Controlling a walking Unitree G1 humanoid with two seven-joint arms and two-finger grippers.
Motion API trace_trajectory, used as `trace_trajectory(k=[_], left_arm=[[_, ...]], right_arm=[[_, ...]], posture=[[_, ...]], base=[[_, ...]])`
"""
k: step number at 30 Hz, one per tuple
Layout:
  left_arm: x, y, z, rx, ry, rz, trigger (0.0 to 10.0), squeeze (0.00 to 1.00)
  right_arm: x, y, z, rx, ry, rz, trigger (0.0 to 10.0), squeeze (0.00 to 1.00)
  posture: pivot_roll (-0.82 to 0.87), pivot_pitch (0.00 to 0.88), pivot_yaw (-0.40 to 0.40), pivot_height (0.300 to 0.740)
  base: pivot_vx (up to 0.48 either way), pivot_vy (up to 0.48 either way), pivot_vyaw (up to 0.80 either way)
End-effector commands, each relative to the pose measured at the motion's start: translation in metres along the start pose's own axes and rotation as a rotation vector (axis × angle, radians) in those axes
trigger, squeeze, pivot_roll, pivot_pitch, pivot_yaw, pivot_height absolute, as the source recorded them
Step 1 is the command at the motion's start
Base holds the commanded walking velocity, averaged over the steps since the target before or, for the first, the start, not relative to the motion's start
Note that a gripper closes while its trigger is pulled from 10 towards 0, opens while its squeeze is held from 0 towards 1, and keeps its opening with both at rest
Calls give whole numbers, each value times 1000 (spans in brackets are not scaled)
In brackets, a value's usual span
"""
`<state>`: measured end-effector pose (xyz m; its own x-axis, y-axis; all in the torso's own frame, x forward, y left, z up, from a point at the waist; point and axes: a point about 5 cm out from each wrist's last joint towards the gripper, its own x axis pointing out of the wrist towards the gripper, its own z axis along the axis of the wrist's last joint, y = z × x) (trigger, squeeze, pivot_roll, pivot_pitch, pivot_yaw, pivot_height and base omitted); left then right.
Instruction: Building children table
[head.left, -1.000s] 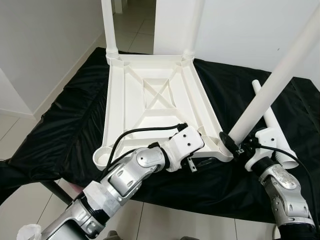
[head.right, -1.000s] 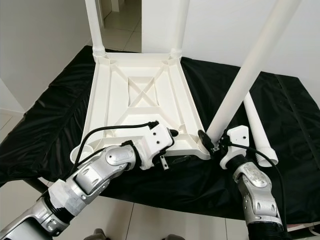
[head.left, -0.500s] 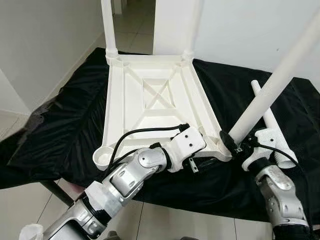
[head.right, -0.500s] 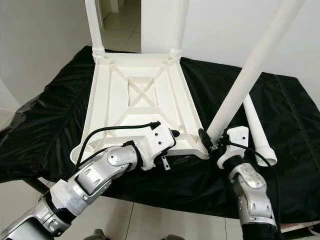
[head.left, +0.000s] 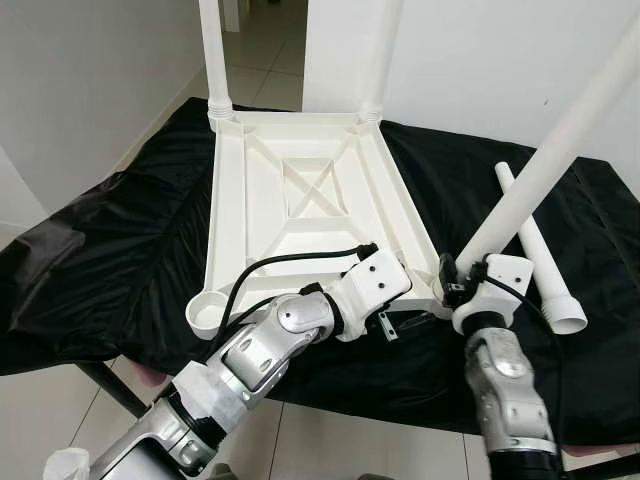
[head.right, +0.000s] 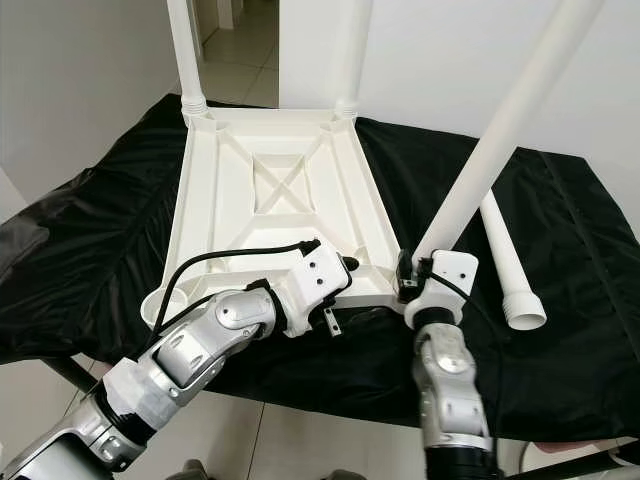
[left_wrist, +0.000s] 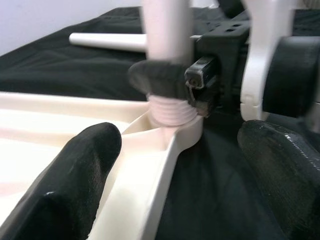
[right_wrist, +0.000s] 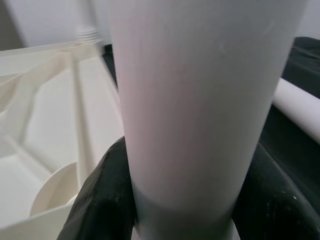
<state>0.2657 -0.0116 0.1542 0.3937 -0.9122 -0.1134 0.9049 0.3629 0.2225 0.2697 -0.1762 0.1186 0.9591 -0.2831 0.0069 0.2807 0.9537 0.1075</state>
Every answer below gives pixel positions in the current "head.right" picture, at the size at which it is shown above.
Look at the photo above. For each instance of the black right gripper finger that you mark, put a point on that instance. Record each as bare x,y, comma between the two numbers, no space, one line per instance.
403,266

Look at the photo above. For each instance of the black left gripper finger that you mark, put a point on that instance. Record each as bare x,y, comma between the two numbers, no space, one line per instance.
351,264

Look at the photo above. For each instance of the white plastic table leg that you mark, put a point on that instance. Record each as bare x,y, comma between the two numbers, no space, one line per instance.
515,270
500,130
355,50
185,50

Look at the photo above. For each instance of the white plastic table top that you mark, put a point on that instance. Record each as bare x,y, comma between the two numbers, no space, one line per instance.
220,200

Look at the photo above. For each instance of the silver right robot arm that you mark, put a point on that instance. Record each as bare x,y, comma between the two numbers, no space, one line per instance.
450,390

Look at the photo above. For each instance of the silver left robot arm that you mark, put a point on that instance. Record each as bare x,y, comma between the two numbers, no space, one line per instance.
210,335

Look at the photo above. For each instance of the grey robot right leg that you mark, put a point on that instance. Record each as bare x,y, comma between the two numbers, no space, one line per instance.
335,475

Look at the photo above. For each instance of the grey robot leg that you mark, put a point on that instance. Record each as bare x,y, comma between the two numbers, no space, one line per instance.
195,471
335,475

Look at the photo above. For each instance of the black cloth table cover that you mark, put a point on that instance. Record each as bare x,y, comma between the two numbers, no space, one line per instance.
580,380

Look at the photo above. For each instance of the grey robot left leg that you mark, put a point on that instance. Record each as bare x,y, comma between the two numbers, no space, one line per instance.
195,471

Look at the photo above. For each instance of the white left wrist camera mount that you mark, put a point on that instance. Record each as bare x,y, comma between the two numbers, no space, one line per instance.
315,280

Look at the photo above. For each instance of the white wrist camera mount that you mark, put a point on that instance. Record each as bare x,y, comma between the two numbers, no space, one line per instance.
450,275
315,280

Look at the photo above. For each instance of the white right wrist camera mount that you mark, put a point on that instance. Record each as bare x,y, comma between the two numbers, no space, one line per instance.
450,275

